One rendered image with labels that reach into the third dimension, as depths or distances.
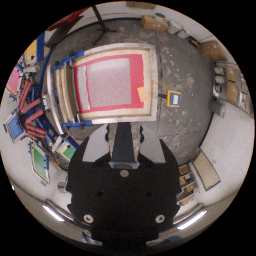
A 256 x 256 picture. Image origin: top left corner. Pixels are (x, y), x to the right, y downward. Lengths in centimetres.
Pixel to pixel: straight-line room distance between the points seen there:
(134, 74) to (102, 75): 21
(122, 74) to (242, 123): 334
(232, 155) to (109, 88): 362
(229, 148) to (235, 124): 80
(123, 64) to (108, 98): 27
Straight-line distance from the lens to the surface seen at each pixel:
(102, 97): 55
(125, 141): 67
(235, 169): 358
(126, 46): 58
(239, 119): 329
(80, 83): 62
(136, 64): 56
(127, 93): 52
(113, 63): 56
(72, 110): 58
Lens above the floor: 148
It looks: 60 degrees down
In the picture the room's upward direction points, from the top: 178 degrees clockwise
